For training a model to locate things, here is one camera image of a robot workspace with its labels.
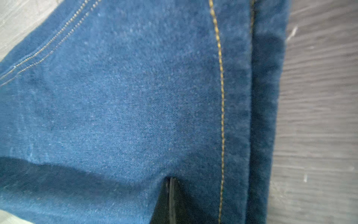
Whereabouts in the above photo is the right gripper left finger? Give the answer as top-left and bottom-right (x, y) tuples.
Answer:
(150, 177), (170, 224)

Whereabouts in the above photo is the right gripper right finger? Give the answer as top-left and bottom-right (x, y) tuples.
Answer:
(169, 177), (193, 224)

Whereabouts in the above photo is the dark blue denim skirt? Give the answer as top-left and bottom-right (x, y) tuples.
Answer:
(1, 1), (290, 224)

